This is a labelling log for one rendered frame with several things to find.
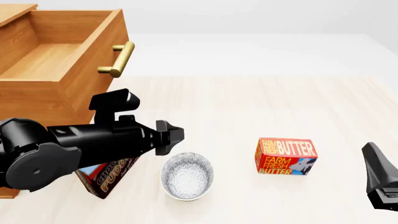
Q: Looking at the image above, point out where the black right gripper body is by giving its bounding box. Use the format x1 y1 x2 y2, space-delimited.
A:
366 180 398 212

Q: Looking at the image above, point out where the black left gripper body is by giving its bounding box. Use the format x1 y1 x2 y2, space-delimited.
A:
154 119 172 156

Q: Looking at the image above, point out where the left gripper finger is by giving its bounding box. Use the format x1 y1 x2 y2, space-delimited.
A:
167 123 185 137
167 136 185 152

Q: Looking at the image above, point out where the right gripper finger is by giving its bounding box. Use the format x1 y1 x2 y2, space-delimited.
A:
361 141 398 190

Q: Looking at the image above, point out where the patterned black and white bowl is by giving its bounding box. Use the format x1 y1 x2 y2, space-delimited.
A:
160 151 215 202

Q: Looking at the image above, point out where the wooden drawer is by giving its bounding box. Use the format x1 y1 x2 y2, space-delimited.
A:
0 8 130 125

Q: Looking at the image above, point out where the wooden cabinet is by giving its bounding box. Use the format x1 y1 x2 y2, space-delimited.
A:
0 3 39 200

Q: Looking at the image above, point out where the brown chocolate pudding box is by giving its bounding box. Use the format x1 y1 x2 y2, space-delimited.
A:
74 155 142 200

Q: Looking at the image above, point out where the red butter box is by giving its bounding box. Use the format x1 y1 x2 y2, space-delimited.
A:
254 137 319 176

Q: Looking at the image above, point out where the brass drawer handle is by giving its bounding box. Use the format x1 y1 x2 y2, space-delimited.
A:
97 41 136 78

